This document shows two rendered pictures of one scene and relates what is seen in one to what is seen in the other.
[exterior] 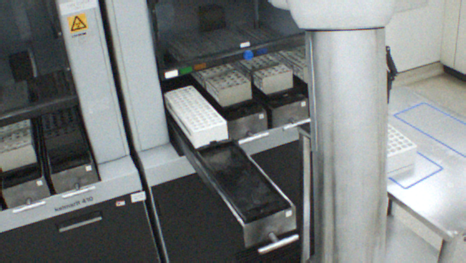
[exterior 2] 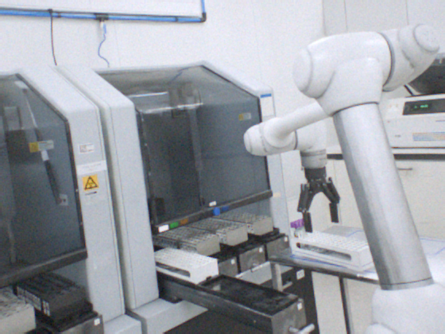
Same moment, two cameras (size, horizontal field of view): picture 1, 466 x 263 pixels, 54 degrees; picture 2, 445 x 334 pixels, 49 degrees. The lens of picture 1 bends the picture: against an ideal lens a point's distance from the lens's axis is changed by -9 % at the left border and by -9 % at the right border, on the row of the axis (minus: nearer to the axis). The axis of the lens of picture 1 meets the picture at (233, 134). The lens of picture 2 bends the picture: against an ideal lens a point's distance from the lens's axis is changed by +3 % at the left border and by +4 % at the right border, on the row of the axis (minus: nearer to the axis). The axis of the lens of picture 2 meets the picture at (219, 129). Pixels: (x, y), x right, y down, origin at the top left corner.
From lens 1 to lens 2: 0.63 m
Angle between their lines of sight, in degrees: 33
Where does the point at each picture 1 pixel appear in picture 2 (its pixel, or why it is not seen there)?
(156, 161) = (154, 312)
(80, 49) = (90, 206)
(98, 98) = (102, 253)
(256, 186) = (262, 295)
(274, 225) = (292, 319)
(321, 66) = (352, 127)
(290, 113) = (252, 258)
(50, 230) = not seen: outside the picture
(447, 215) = not seen: hidden behind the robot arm
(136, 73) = (134, 229)
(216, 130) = (210, 266)
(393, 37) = not seen: hidden behind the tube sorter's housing
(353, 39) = (367, 108)
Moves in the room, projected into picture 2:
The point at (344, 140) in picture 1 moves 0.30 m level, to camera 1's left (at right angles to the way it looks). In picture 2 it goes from (377, 164) to (244, 188)
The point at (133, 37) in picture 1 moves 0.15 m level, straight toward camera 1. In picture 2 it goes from (133, 196) to (150, 201)
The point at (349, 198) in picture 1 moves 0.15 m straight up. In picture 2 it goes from (389, 199) to (381, 126)
